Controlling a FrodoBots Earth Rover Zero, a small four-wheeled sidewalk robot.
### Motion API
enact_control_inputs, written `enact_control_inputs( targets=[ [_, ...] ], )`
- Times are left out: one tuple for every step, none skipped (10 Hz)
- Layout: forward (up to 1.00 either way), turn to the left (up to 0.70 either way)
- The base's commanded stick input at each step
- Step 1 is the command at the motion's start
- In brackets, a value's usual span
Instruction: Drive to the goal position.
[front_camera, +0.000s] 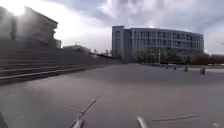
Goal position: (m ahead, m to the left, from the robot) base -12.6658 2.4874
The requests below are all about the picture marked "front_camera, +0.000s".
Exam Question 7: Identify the row of trees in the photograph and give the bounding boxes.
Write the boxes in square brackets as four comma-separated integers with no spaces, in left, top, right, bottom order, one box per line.
[134,48,224,66]

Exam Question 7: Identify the robot's own part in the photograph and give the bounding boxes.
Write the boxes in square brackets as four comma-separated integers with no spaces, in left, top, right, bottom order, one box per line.
[72,119,85,128]
[136,113,150,128]

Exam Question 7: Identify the large grey glass-fronted building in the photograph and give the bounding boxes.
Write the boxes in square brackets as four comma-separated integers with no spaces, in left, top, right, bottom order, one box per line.
[111,25,205,64]

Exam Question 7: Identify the wide grey stone steps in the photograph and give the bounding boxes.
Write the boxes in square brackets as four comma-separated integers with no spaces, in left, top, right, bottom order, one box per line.
[0,38,123,85]

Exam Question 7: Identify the row of dark bollards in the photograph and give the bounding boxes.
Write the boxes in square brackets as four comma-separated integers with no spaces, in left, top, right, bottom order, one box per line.
[159,63,207,75]

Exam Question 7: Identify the grey concrete slab plaza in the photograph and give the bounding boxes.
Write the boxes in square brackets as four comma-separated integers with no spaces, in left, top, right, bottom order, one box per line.
[0,63,224,128]

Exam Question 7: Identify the dark angular building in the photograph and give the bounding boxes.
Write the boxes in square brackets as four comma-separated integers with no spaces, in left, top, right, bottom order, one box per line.
[0,5,63,49]

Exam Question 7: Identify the low distant building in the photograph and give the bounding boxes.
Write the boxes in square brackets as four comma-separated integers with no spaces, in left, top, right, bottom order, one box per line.
[62,44,92,55]

